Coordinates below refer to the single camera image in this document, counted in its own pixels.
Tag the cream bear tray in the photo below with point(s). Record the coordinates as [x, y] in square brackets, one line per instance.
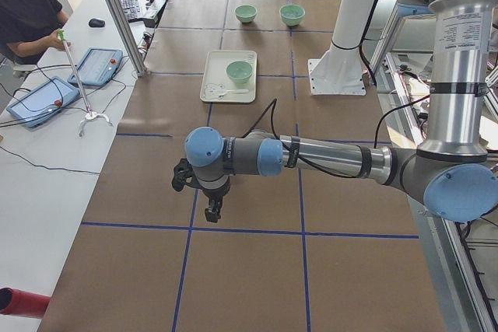
[215, 78]

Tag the red cylinder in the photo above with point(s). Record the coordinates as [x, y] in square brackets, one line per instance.
[15, 302]

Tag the green bowl with ice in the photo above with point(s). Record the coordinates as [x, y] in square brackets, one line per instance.
[291, 14]

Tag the reacher grabber stick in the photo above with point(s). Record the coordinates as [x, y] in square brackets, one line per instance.
[91, 114]

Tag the white camera mast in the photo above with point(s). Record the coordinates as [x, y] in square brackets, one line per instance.
[339, 70]

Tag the aluminium frame post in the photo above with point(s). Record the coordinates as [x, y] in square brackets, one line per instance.
[127, 36]

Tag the white plastic spoon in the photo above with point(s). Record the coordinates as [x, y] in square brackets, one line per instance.
[224, 93]

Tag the black keyboard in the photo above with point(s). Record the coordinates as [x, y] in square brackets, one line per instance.
[132, 10]

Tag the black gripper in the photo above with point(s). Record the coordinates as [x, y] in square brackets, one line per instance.
[215, 194]

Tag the near blue teach pendant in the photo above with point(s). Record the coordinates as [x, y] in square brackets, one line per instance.
[42, 103]

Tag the blue teach pendant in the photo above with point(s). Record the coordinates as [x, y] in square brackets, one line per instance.
[42, 103]
[98, 66]

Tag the seated person black shirt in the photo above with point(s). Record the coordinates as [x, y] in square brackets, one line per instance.
[30, 27]

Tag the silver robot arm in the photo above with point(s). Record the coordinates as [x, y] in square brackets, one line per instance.
[447, 172]

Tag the far blue teach pendant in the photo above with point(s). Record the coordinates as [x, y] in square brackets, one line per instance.
[98, 66]

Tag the green bowl on tray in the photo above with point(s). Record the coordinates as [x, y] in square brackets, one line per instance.
[239, 72]

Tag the black computer mouse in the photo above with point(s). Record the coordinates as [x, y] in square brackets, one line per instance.
[96, 23]

